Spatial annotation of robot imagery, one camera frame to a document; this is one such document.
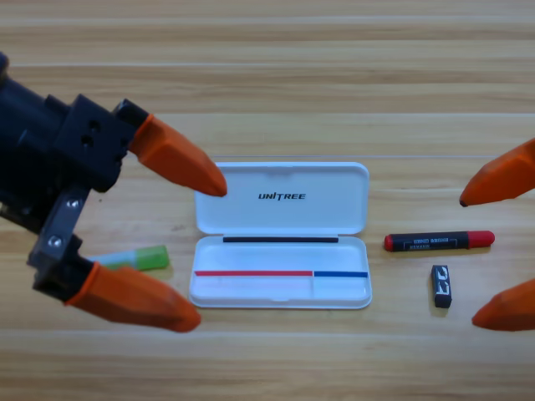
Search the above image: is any black eraser with white print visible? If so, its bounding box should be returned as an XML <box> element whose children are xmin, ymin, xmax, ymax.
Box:
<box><xmin>431</xmin><ymin>264</ymin><xmax>451</xmax><ymax>309</ymax></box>

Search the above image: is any green highlighter pen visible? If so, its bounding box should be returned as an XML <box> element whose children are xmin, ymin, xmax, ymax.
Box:
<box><xmin>85</xmin><ymin>245</ymin><xmax>171</xmax><ymax>272</ymax></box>

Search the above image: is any white Unitree pencil case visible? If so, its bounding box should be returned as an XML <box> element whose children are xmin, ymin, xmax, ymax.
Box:
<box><xmin>188</xmin><ymin>161</ymin><xmax>373</xmax><ymax>310</ymax></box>

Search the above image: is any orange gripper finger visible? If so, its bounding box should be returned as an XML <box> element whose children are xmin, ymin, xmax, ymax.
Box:
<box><xmin>32</xmin><ymin>253</ymin><xmax>202</xmax><ymax>334</ymax></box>
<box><xmin>111</xmin><ymin>99</ymin><xmax>229</xmax><ymax>197</ymax></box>
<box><xmin>471</xmin><ymin>278</ymin><xmax>535</xmax><ymax>332</ymax></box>
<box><xmin>459</xmin><ymin>137</ymin><xmax>535</xmax><ymax>208</ymax></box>

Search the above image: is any red and black marker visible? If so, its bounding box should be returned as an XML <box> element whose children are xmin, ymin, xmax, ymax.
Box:
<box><xmin>384</xmin><ymin>230</ymin><xmax>496</xmax><ymax>252</ymax></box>

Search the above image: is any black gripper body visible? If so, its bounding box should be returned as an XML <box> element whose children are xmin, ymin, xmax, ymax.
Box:
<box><xmin>0</xmin><ymin>53</ymin><xmax>141</xmax><ymax>268</ymax></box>

